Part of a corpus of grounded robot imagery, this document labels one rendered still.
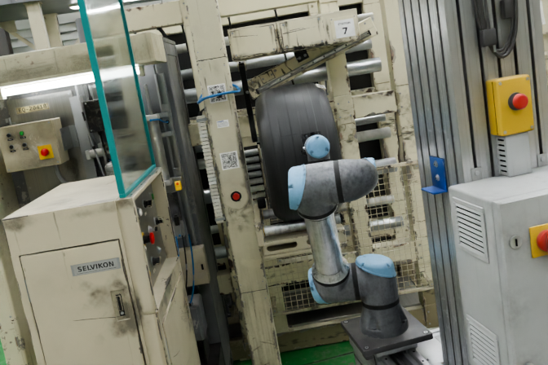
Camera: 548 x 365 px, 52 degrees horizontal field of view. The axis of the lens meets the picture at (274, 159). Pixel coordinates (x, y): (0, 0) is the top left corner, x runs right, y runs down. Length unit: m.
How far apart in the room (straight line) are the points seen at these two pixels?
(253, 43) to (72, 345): 1.50
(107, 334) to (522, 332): 1.19
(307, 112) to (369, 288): 0.81
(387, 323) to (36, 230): 1.10
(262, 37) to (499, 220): 1.68
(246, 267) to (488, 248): 1.43
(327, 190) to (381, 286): 0.43
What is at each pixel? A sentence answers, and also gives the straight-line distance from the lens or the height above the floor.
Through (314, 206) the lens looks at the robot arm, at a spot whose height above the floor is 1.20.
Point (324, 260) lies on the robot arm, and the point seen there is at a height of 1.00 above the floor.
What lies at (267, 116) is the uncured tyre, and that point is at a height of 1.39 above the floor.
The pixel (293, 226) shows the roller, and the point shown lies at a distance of 2.42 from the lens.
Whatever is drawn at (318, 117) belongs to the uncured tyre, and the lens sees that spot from 2.26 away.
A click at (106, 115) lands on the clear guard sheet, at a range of 1.73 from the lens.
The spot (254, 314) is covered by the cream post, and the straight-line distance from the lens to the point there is 2.63.
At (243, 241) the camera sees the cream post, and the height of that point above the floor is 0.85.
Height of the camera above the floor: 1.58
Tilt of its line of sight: 9 degrees down
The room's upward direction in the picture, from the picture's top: 10 degrees counter-clockwise
